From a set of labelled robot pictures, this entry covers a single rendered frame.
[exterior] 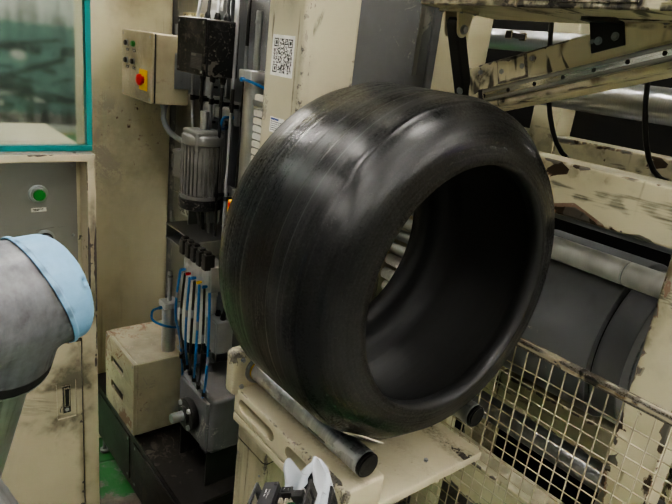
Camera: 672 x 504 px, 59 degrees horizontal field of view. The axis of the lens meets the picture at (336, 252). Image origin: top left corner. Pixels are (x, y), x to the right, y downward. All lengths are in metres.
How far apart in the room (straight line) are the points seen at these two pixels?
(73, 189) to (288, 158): 0.65
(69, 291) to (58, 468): 1.08
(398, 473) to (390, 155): 0.63
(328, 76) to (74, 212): 0.64
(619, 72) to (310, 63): 0.54
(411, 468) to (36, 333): 0.79
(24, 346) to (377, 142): 0.49
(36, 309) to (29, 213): 0.82
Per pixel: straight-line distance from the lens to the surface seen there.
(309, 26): 1.14
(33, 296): 0.60
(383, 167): 0.80
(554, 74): 1.24
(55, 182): 1.41
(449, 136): 0.86
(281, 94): 1.18
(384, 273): 1.56
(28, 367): 0.64
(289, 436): 1.13
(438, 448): 1.27
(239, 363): 1.22
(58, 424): 1.59
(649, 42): 1.17
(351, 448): 1.03
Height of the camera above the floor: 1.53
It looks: 19 degrees down
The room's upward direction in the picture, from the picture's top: 7 degrees clockwise
